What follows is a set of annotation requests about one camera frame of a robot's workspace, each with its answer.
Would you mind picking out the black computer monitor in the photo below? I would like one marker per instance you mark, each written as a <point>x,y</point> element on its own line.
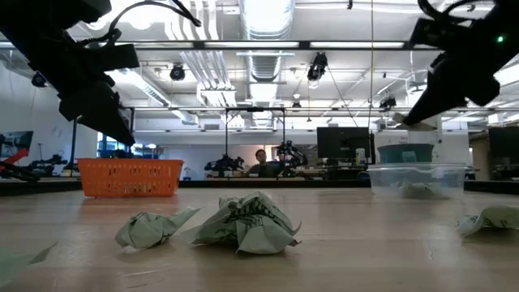
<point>344,142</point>
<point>504,142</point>

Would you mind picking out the clear plastic bin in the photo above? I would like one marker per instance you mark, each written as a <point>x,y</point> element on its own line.
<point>385,182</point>

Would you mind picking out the white bottle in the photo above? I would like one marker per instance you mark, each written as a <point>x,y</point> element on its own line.
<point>360,156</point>

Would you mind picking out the silver air duct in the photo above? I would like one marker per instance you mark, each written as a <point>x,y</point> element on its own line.
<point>265,20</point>

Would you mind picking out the teal plastic bin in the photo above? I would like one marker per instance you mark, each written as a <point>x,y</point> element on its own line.
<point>405,154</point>

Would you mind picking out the white column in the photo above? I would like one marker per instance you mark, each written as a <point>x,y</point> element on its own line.
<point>425,137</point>

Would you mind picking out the person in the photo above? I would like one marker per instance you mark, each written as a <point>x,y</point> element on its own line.
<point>261,156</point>

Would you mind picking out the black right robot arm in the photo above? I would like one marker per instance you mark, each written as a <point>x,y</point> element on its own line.
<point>486,44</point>

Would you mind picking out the black background robot arm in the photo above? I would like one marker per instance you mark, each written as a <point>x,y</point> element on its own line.
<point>225,164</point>
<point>292,154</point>
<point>48,164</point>

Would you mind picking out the red and black machine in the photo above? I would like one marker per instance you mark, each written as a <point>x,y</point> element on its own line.
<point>16,170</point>

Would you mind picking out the black metal frame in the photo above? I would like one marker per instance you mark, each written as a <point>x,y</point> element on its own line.
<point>255,109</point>
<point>74,138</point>

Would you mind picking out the black overhead camera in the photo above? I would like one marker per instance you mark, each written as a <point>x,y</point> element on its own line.
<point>317,67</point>

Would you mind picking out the large printed green paper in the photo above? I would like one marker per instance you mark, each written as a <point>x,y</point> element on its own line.
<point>251,227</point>

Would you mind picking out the orange plastic basket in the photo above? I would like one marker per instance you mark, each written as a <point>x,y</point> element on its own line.
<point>129,178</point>

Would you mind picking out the black ceiling camera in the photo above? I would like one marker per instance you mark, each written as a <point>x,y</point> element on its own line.
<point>388,103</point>
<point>38,80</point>
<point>177,73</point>

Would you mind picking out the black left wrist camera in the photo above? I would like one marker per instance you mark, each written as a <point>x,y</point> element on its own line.
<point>117,57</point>

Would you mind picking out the black overhead beam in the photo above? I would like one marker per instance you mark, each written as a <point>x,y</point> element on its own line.
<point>304,45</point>

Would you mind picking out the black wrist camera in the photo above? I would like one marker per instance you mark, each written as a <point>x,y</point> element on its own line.
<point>117,57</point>
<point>427,34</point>

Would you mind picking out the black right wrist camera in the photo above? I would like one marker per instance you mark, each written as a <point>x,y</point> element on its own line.
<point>427,34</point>

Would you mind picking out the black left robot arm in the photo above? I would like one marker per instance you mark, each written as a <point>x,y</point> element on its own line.
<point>40,28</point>

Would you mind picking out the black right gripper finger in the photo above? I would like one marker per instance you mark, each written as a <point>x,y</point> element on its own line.
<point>442,95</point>
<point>434,82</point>

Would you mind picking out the dark wall screen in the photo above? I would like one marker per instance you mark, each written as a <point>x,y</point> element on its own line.
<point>16,142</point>

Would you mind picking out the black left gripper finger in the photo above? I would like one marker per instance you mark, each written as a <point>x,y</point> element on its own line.
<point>107,119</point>
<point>121,103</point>

